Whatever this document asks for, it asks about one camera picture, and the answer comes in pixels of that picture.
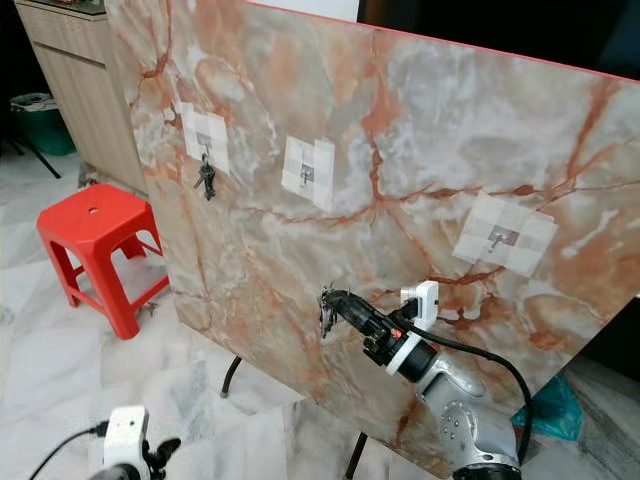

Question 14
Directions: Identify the light wooden cabinet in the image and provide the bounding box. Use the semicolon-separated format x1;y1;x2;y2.
15;0;151;196

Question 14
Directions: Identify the silver keys bunch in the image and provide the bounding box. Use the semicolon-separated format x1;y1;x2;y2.
195;155;218;201

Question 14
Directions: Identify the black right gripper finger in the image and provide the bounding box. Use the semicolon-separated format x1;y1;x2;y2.
330;290;379;323
323;300;373;341

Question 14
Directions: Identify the teal plastic bag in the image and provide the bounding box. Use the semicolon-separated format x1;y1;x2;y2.
510;375;583;441

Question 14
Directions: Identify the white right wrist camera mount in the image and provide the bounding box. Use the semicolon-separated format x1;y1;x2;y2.
385;280;441;378

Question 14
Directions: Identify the clear adhesive metal hook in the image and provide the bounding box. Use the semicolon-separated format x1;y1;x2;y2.
452;192;559;278
282;135;336;213
180;100;229;171

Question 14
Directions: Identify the red plastic stool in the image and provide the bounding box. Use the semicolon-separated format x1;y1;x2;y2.
37;183;171;341

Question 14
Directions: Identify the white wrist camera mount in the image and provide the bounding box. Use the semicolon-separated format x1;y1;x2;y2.
102;405;149;480
385;280;441;378

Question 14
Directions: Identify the marble pattern board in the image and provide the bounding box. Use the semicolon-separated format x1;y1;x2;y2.
105;0;640;480

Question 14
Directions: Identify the black stand leg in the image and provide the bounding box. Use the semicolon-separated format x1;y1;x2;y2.
5;135;61;179

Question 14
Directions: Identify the green bin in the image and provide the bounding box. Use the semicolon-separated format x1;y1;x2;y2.
10;92;76;158

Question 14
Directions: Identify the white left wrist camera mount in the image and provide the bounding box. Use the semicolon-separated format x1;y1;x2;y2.
102;405;149;480

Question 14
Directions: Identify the black board leg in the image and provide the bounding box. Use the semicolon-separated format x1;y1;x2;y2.
345;432;371;480
222;355;246;399

